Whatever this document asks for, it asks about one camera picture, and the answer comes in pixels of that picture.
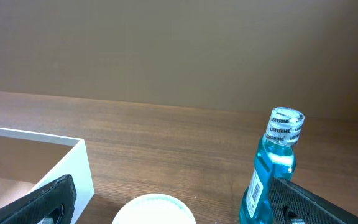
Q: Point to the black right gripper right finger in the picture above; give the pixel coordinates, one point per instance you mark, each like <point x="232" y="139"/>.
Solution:
<point x="291" y="204"/>

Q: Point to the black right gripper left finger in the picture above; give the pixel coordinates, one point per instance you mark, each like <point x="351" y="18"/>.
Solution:
<point x="52" y="203"/>

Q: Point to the blue mouthwash bottle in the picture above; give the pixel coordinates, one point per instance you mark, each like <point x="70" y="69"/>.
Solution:
<point x="275" y="157"/>

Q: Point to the white round jar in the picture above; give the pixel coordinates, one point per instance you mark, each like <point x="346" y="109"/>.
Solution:
<point x="154" y="208"/>

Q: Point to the white cardboard box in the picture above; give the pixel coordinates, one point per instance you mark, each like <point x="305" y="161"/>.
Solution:
<point x="30" y="160"/>

